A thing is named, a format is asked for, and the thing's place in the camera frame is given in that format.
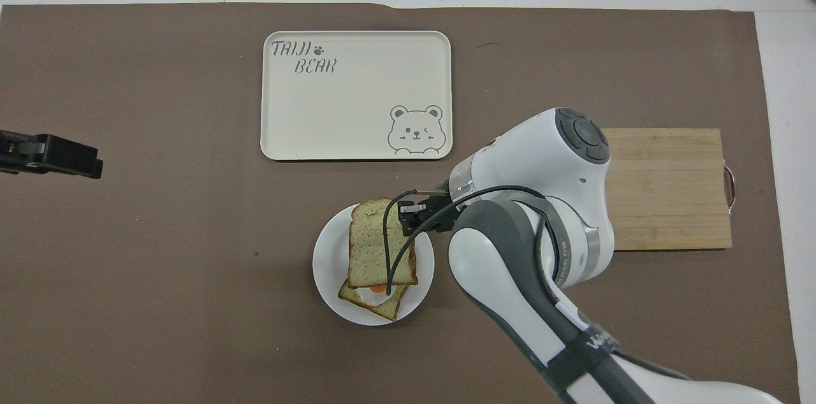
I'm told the white round plate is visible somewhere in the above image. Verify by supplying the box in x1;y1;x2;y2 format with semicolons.
312;202;435;327

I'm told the wooden cutting board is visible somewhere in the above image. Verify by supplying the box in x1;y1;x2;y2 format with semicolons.
602;128;738;251

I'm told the bread slice with green flecks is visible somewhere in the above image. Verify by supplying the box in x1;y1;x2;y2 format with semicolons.
347;198;419;289

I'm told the cream tray with bear print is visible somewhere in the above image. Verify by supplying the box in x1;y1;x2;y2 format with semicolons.
260;31;453;161

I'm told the fried egg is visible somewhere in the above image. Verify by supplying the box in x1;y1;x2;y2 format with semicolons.
354;284;393;303

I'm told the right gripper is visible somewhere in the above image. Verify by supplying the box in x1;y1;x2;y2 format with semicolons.
398;186;458;234

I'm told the bread slice with brown crust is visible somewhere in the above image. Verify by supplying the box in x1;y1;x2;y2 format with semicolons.
337;279;409;322

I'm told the black cable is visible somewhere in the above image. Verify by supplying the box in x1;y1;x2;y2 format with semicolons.
381;185;564;295
613;349;694;382

